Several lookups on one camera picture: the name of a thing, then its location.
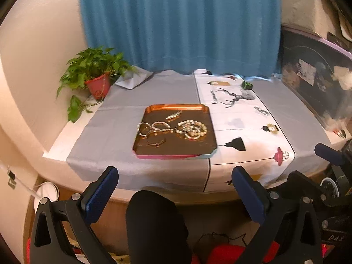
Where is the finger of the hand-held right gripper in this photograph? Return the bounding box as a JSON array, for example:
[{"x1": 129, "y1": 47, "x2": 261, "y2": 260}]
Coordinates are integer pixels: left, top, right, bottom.
[
  {"x1": 287, "y1": 170, "x2": 330, "y2": 207},
  {"x1": 314, "y1": 142, "x2": 346, "y2": 167}
]

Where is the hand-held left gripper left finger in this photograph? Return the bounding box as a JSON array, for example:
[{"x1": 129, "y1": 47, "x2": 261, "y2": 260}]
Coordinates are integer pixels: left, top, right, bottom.
[{"x1": 29, "y1": 166, "x2": 130, "y2": 264}]

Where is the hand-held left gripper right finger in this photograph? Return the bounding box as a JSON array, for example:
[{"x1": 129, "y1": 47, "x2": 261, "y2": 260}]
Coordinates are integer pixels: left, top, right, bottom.
[{"x1": 232, "y1": 166, "x2": 323, "y2": 264}]

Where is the tan beaded bracelet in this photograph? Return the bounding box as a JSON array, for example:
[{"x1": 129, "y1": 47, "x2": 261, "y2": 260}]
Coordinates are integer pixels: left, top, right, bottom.
[{"x1": 174, "y1": 119, "x2": 209, "y2": 141}]

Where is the bronze metal bangle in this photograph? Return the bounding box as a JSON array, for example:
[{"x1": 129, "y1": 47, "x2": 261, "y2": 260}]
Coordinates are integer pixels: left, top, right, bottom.
[{"x1": 147, "y1": 136, "x2": 167, "y2": 147}]

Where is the orange metal tray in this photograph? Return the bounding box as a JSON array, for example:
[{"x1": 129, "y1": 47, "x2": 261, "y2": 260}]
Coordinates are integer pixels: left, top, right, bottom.
[{"x1": 132, "y1": 104, "x2": 218, "y2": 160}]

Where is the pearl bracelet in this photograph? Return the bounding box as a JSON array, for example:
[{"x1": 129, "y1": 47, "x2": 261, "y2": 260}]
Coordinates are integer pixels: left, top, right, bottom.
[{"x1": 151, "y1": 121, "x2": 174, "y2": 133}]

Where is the rhinestone bracelet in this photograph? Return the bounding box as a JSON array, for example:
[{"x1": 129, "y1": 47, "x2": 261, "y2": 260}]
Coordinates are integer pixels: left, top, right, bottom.
[{"x1": 165, "y1": 110, "x2": 183, "y2": 121}]

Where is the white round device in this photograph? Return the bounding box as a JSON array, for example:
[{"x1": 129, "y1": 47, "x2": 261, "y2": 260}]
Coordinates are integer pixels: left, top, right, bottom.
[{"x1": 33, "y1": 181, "x2": 60, "y2": 203}]

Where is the black chair back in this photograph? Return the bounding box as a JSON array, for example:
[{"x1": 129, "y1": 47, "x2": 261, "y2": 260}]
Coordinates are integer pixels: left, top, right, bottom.
[{"x1": 126, "y1": 190, "x2": 190, "y2": 264}]

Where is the red seat cushion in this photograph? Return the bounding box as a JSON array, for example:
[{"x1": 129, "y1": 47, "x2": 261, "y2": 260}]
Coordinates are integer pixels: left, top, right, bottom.
[{"x1": 191, "y1": 241, "x2": 281, "y2": 264}]

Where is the white printed table runner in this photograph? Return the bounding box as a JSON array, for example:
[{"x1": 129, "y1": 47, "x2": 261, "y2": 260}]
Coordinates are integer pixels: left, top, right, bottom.
[{"x1": 194, "y1": 69, "x2": 296, "y2": 193}]

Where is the grey tablecloth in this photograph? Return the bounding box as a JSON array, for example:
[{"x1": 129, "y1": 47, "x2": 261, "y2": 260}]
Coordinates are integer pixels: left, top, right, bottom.
[{"x1": 67, "y1": 66, "x2": 334, "y2": 191}]

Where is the dark plastic storage bin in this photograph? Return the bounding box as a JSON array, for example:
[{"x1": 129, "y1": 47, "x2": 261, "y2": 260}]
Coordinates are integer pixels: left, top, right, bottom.
[{"x1": 279, "y1": 23, "x2": 352, "y2": 139}]

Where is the potted green plant red pot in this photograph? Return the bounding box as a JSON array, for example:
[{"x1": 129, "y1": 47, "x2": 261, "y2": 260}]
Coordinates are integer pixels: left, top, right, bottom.
[{"x1": 56, "y1": 47, "x2": 139, "y2": 123}]

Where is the beige storage box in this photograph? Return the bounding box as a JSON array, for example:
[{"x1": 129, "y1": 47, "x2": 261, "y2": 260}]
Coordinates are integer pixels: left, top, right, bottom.
[{"x1": 279, "y1": 0, "x2": 345, "y2": 38}]

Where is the blue curtain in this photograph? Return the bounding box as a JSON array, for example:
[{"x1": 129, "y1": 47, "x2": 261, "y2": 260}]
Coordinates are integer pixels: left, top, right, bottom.
[{"x1": 78, "y1": 0, "x2": 282, "y2": 79}]

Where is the black cable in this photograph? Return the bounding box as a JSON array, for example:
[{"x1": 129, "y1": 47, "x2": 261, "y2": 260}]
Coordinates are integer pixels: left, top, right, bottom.
[{"x1": 196, "y1": 231, "x2": 249, "y2": 247}]

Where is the white cable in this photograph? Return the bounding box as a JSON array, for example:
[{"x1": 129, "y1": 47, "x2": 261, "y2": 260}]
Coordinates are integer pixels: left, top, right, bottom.
[{"x1": 0, "y1": 162, "x2": 42, "y2": 199}]

